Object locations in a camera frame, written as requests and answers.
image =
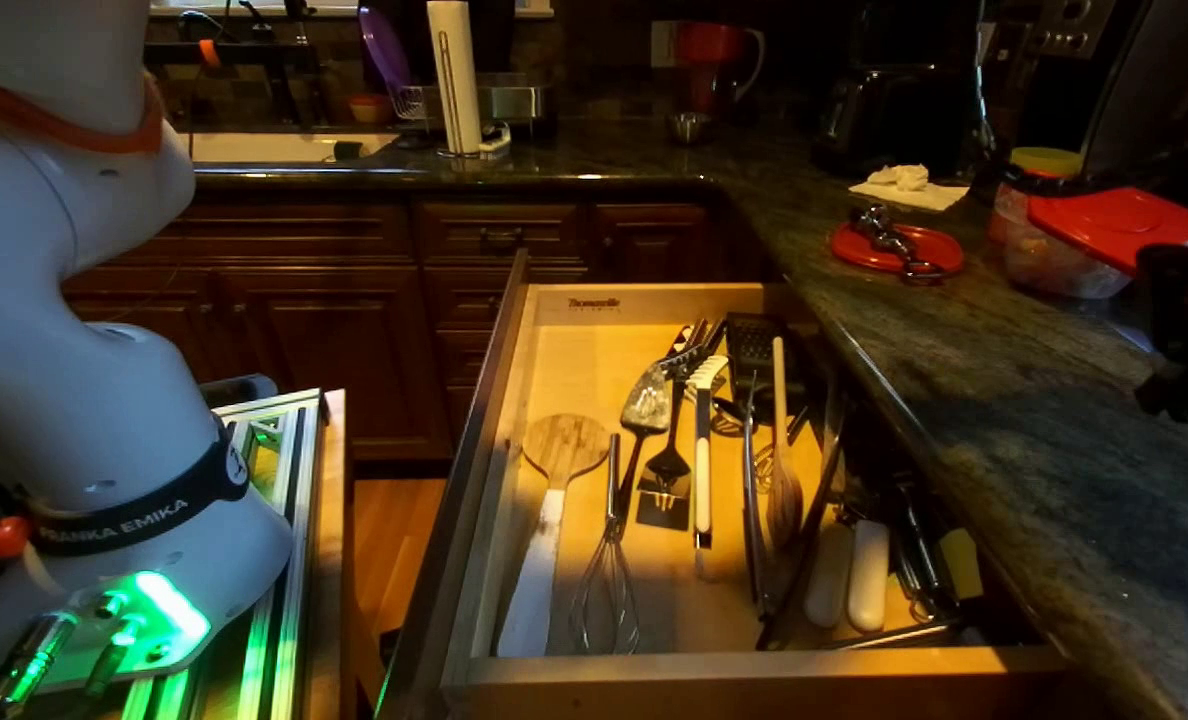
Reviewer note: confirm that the black grater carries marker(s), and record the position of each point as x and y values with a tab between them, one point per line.
751	355

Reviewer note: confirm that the black coffee machine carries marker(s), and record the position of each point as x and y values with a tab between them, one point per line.
894	123

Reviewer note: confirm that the wooden spoon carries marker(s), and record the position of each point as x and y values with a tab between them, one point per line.
781	453

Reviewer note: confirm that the purple utensil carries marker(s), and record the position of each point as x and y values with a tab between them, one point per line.
386	45

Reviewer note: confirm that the red plate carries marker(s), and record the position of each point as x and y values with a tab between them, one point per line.
933	244

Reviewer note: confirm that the black plastic turner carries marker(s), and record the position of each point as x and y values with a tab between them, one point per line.
670	484

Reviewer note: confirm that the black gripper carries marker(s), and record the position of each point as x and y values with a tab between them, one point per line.
1176	300

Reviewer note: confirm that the yellow-lidded jar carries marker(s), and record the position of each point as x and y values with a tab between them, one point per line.
1045	161

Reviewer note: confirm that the black kitchen tongs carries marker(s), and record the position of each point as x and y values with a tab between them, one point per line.
763	546

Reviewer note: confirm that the dark object on plate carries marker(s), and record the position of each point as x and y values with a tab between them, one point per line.
894	240

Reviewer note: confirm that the dark wooden cabinet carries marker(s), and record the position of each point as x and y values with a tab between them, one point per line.
326	307

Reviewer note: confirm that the white kitchen sink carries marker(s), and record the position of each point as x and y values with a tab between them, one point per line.
285	147

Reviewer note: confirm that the white paper towel roll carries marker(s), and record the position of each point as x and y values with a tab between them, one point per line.
454	72

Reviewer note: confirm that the metal slotted turner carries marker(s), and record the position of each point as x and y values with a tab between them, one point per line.
654	392

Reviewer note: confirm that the open wooden drawer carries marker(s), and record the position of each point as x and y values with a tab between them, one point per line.
594	674

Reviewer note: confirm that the red mug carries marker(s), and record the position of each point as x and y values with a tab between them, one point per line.
711	61

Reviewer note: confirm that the white folded napkin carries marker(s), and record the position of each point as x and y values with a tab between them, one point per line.
901	186

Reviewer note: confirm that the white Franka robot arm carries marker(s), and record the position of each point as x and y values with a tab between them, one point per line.
59	362

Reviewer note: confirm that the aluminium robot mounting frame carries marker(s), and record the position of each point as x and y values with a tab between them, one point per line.
273	560

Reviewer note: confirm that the container with red lid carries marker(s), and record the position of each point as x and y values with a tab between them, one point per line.
1097	234

